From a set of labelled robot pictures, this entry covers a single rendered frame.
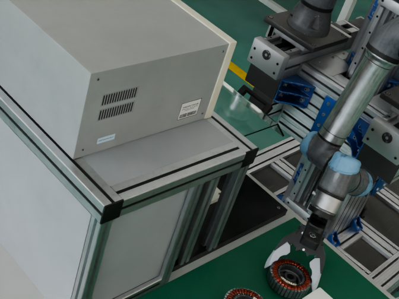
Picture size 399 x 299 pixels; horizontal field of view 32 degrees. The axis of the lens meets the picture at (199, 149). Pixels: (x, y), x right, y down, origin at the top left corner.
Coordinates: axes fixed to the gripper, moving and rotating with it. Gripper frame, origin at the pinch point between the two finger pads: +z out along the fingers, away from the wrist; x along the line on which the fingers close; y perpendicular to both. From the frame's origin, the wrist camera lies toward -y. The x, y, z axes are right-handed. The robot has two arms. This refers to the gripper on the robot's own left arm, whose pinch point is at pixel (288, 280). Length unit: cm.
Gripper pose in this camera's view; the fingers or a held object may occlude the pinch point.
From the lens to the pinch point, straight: 180.5
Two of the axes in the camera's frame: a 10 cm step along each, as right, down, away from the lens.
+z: -4.2, 9.0, 0.9
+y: 2.0, -0.1, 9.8
